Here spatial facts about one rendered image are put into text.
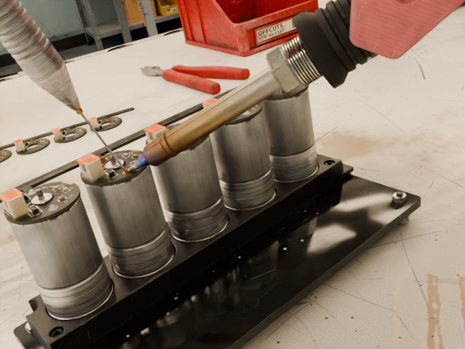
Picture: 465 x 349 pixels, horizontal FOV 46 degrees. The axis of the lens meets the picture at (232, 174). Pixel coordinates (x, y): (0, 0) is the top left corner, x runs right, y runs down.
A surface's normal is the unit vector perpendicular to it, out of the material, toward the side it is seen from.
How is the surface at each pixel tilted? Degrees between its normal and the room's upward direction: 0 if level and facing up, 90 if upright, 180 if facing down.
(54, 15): 90
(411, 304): 0
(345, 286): 0
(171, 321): 0
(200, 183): 90
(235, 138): 90
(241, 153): 90
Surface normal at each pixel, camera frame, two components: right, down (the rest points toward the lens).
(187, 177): 0.22, 0.42
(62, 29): 0.41, 0.36
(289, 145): -0.04, 0.47
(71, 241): 0.67, 0.24
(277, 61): -0.53, -0.41
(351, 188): -0.18, -0.87
